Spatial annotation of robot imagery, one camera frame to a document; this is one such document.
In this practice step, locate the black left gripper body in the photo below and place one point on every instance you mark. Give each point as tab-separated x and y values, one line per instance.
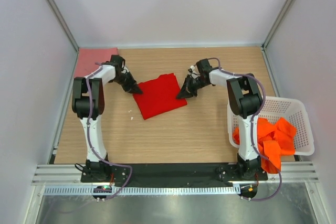
120	80

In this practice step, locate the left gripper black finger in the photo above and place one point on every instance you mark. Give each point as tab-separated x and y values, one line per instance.
131	87
131	78

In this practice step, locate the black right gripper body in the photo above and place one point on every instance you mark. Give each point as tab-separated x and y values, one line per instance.
197	83

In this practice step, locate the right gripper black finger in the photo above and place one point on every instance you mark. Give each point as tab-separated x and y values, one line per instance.
185	94
186	84

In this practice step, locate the red t shirt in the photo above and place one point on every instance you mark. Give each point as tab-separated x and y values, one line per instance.
159	96

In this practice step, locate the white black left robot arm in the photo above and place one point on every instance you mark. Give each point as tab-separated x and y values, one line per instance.
88	104

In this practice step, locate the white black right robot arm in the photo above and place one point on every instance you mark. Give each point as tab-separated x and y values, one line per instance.
245	100

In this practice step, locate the pink folded t shirt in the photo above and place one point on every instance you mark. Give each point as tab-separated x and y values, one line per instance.
88	57

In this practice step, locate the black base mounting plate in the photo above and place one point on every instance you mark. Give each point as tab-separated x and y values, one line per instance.
178	175

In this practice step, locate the white perforated plastic basket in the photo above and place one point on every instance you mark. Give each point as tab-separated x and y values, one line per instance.
275	108

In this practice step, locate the orange crumpled t shirt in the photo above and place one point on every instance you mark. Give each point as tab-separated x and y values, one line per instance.
275	141

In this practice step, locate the white slotted cable duct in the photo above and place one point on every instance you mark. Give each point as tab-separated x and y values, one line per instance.
95	190

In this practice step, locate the aluminium frame rail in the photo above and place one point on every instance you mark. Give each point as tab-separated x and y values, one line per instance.
292	172

